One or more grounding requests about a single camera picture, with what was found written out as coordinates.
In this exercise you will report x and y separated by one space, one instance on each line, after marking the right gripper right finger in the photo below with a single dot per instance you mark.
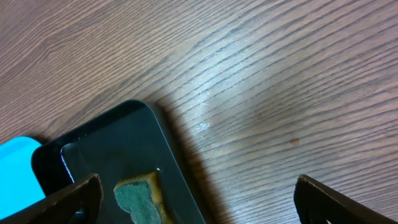
318 203

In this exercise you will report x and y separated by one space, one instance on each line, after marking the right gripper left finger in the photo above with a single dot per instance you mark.
61 206

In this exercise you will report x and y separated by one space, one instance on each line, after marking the green and yellow sponge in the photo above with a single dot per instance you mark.
141 196

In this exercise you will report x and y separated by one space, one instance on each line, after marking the teal plastic tray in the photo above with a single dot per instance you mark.
19 185

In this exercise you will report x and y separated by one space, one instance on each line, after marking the black rectangular tray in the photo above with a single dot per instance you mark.
131 139

